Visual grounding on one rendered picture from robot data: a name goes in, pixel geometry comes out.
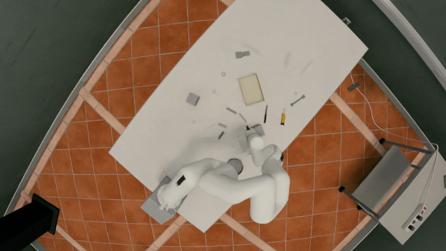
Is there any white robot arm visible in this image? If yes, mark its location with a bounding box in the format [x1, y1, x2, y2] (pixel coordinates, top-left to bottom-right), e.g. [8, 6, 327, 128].
[157, 133, 290, 224]

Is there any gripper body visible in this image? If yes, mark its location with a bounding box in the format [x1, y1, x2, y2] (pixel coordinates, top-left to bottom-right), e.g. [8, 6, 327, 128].
[246, 128, 256, 136]

